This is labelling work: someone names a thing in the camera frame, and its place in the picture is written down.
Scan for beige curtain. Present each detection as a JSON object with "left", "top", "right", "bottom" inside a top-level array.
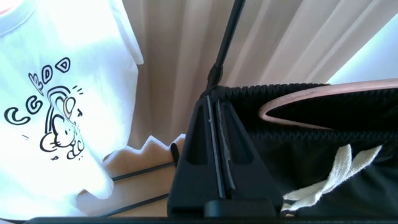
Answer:
[{"left": 123, "top": 0, "right": 398, "bottom": 150}]

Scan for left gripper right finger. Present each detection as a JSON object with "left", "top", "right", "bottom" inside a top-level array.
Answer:
[{"left": 216, "top": 99, "right": 284, "bottom": 218}]

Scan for white printed T-shirt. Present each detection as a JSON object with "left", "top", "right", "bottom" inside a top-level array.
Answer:
[{"left": 0, "top": 0, "right": 144, "bottom": 221}]

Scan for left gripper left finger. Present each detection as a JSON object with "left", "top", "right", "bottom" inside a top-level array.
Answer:
[{"left": 167, "top": 95, "right": 224, "bottom": 218}]

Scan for black clothes rack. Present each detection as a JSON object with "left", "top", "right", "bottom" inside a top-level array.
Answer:
[{"left": 99, "top": 0, "right": 246, "bottom": 218}]

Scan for pink clothes hanger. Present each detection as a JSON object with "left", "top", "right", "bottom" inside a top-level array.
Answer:
[{"left": 257, "top": 77, "right": 398, "bottom": 131}]

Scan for black garment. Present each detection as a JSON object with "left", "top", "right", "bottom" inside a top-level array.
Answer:
[{"left": 200, "top": 82, "right": 398, "bottom": 218}]

